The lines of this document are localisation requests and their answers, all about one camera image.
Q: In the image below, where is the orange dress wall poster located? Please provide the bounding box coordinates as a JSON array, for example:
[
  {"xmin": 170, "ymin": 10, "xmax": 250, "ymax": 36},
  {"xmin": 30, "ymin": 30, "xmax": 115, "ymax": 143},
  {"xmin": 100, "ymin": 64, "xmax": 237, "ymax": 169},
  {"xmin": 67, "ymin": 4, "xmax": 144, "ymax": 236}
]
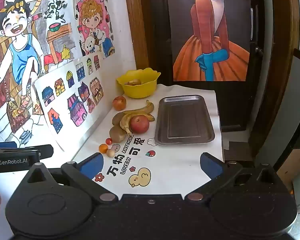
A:
[{"xmin": 172, "ymin": 0, "xmax": 252, "ymax": 82}]

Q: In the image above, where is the colourful houses wall poster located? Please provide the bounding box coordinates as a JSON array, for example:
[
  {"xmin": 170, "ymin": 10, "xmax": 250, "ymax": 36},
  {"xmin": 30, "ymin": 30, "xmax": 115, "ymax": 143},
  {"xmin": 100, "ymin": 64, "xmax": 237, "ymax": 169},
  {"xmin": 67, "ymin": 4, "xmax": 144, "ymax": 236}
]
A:
[{"xmin": 32, "ymin": 54, "xmax": 105, "ymax": 153}]

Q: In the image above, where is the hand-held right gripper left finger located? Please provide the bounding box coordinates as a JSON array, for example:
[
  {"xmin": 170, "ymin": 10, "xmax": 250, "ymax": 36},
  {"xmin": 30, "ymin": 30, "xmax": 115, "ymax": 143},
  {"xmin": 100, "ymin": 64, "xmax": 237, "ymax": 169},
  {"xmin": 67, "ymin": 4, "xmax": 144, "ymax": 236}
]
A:
[{"xmin": 23, "ymin": 152, "xmax": 118, "ymax": 204}]

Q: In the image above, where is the white printed table cloth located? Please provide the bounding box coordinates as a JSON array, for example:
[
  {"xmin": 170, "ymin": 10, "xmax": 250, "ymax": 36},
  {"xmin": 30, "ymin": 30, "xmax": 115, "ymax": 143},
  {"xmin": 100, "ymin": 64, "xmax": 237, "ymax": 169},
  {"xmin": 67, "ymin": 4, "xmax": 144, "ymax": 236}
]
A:
[{"xmin": 71, "ymin": 83, "xmax": 225, "ymax": 202}]

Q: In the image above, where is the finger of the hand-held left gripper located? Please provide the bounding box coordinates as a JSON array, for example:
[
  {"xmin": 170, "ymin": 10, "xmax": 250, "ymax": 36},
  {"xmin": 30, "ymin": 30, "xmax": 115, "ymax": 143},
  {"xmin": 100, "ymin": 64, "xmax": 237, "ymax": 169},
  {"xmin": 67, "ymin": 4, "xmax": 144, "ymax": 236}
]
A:
[{"xmin": 0, "ymin": 142, "xmax": 54, "ymax": 160}]

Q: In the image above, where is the small red apple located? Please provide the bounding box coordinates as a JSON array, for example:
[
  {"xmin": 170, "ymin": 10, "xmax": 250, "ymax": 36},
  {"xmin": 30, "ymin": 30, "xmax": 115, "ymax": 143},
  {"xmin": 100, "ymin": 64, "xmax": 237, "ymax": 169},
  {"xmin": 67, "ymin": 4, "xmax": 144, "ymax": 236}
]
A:
[{"xmin": 112, "ymin": 96, "xmax": 127, "ymax": 111}]

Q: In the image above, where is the brown kiwi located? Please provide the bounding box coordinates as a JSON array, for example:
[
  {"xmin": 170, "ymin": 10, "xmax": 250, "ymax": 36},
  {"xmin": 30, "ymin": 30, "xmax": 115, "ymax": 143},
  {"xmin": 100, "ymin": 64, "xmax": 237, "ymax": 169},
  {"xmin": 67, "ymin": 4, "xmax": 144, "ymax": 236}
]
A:
[
  {"xmin": 109, "ymin": 126, "xmax": 127, "ymax": 143},
  {"xmin": 112, "ymin": 112, "xmax": 127, "ymax": 127}
]

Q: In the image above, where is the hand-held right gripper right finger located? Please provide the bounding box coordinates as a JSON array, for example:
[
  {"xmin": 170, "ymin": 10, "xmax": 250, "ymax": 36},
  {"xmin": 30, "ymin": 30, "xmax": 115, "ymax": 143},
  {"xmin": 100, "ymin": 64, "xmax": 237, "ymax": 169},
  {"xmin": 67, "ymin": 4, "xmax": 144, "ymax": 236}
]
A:
[{"xmin": 184, "ymin": 152, "xmax": 281, "ymax": 203}]

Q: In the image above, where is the spotted yellow banana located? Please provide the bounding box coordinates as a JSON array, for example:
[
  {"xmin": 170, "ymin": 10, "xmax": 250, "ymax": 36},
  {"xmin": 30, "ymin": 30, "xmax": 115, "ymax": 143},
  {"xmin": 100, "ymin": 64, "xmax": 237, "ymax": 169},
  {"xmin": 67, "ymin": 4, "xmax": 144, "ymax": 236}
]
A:
[{"xmin": 120, "ymin": 112, "xmax": 156, "ymax": 136}]

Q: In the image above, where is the curved yellow banana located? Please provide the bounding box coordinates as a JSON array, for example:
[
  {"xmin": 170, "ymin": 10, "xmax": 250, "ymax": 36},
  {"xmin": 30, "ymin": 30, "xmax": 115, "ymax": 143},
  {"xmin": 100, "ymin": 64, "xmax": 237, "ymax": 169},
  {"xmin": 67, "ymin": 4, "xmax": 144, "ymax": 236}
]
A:
[{"xmin": 122, "ymin": 100, "xmax": 155, "ymax": 117}]

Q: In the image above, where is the wooden door frame post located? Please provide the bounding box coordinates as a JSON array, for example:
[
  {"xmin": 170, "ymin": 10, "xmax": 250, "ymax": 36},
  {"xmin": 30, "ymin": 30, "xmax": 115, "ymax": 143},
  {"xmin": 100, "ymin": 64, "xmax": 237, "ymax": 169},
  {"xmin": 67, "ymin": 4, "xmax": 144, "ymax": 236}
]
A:
[
  {"xmin": 250, "ymin": 0, "xmax": 300, "ymax": 157},
  {"xmin": 123, "ymin": 0, "xmax": 156, "ymax": 71}
]

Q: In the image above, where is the grey appliance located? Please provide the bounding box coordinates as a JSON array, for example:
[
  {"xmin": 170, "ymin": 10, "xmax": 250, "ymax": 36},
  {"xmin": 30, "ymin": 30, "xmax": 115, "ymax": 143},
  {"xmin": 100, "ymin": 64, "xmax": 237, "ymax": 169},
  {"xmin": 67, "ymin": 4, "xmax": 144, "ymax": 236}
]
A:
[{"xmin": 270, "ymin": 49, "xmax": 300, "ymax": 170}]

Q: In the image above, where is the large red apple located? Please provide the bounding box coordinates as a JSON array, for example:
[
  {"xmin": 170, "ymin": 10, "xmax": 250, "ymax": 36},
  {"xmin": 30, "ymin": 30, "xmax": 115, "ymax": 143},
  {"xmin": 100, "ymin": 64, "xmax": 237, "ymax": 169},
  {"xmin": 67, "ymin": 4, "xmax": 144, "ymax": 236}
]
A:
[{"xmin": 129, "ymin": 115, "xmax": 150, "ymax": 134}]

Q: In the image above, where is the laughing boy wall poster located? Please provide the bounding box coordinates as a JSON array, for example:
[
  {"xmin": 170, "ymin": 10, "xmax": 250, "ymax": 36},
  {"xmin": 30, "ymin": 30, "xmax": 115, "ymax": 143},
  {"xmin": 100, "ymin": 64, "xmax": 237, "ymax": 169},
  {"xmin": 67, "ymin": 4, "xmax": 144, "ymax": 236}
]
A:
[{"xmin": 0, "ymin": 0, "xmax": 77, "ymax": 148}]

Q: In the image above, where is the metal tray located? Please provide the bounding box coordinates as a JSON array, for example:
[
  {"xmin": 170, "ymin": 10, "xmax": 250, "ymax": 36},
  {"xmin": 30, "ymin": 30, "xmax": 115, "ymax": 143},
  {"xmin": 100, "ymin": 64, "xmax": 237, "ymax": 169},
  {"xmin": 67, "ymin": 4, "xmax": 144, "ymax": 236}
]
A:
[{"xmin": 154, "ymin": 95, "xmax": 215, "ymax": 146}]

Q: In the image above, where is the dark door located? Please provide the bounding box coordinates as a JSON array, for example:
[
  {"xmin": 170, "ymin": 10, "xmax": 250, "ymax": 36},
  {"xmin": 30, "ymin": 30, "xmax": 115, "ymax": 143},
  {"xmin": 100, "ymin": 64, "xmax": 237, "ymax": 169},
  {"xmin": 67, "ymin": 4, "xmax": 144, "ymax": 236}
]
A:
[{"xmin": 149, "ymin": 0, "xmax": 265, "ymax": 132}]

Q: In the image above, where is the plain cardboard box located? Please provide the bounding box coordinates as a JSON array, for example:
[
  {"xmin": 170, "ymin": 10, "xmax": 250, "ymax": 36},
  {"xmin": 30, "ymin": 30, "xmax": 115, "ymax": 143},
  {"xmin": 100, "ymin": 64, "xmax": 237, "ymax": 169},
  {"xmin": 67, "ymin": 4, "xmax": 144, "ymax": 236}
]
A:
[{"xmin": 276, "ymin": 147, "xmax": 300, "ymax": 188}]

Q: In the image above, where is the yellow plastic bowl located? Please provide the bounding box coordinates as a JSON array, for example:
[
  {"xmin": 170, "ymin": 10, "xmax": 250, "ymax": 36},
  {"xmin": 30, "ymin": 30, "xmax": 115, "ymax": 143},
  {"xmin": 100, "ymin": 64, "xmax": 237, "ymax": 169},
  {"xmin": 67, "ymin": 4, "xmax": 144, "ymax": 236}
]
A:
[{"xmin": 116, "ymin": 68, "xmax": 161, "ymax": 99}]

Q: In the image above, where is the girl with bear wall poster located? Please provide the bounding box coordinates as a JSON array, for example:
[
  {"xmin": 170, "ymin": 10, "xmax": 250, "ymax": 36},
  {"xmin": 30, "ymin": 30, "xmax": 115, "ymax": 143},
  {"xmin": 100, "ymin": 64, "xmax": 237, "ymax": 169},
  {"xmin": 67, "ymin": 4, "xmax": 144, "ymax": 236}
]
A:
[{"xmin": 75, "ymin": 0, "xmax": 115, "ymax": 59}]

